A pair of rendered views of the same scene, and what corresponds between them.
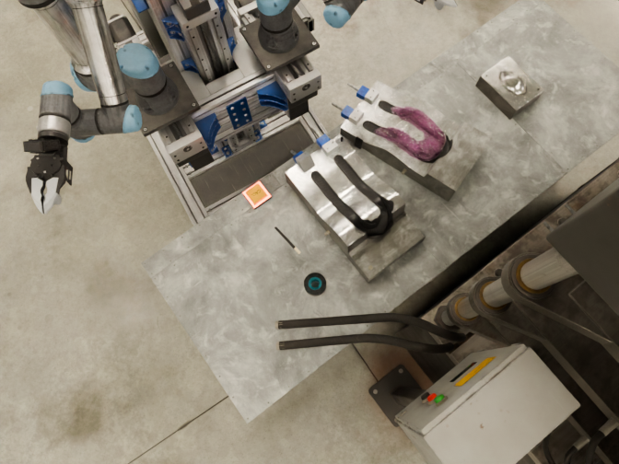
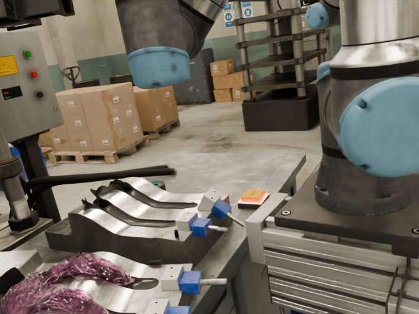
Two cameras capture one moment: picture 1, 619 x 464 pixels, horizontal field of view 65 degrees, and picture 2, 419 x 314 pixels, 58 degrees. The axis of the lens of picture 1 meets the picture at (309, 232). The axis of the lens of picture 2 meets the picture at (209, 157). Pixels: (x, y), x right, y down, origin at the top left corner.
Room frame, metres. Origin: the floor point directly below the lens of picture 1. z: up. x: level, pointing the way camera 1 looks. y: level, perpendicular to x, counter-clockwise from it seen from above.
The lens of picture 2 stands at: (1.61, -0.47, 1.33)
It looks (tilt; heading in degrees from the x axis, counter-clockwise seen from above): 17 degrees down; 150
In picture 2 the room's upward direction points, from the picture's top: 10 degrees counter-clockwise
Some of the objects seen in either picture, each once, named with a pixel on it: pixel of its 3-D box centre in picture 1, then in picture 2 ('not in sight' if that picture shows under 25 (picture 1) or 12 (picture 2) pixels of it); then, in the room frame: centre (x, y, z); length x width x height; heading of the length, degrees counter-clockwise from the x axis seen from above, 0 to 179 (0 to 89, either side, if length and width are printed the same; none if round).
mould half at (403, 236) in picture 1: (354, 204); (135, 215); (0.59, -0.17, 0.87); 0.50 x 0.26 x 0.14; 30
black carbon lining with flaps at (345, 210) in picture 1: (354, 194); (133, 202); (0.61, -0.17, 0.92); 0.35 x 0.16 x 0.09; 30
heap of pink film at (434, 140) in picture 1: (413, 131); (61, 285); (0.85, -0.43, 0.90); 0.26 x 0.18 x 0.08; 48
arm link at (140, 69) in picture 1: (139, 68); not in sight; (1.03, 0.49, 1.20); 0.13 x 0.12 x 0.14; 88
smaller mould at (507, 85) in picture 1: (508, 87); not in sight; (1.02, -0.86, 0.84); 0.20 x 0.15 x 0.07; 30
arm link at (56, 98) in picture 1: (56, 104); not in sight; (0.77, 0.63, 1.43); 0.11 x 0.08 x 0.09; 178
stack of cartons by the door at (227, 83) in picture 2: not in sight; (232, 80); (-4.88, 4.06, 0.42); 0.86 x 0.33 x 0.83; 27
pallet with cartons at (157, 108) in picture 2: not in sight; (133, 112); (-4.30, 1.62, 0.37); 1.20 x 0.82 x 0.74; 35
